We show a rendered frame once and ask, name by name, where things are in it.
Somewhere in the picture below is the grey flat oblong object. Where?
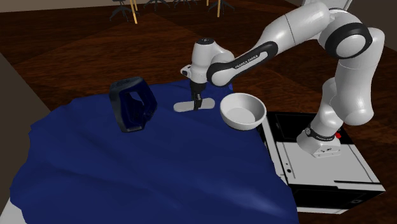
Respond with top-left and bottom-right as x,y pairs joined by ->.
173,97 -> 216,113

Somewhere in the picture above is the white bowl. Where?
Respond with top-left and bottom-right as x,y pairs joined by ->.
219,92 -> 267,131

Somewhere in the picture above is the black office chair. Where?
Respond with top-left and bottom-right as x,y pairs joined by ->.
207,0 -> 235,15
109,0 -> 141,22
172,0 -> 198,9
143,0 -> 171,11

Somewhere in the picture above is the bed with blue blanket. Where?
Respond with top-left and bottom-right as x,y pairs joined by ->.
0,79 -> 300,224

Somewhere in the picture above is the wooden table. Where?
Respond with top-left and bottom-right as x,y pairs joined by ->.
129,0 -> 222,25

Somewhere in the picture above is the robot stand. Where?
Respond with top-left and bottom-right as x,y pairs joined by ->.
257,111 -> 386,215

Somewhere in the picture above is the dark blue open-frame object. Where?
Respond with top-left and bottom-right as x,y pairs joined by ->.
108,76 -> 158,134

